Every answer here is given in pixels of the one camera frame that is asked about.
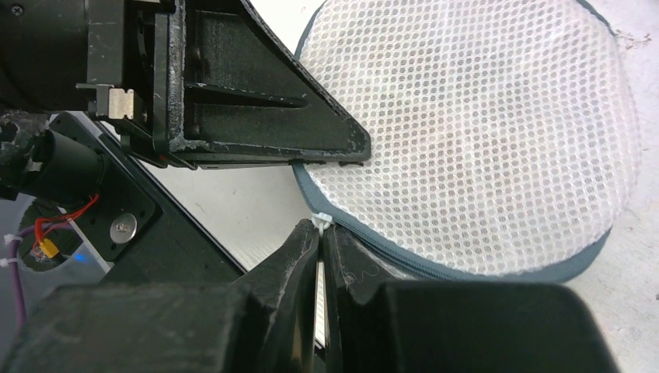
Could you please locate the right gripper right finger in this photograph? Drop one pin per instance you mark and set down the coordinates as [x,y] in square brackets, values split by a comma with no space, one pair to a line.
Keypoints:
[378,323]

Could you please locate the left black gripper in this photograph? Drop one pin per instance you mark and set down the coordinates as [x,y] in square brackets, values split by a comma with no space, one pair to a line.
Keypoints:
[96,57]

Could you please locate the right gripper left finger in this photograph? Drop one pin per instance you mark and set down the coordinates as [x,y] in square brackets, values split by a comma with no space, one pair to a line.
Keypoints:
[262,322]

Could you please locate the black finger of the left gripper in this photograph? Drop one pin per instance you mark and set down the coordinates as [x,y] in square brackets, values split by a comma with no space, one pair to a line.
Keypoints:
[237,96]

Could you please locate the blue-trimmed mesh laundry bag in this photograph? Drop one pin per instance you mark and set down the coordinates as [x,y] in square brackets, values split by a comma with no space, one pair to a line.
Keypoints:
[504,135]

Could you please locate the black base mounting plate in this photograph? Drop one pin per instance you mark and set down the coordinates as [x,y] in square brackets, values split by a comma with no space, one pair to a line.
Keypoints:
[137,225]

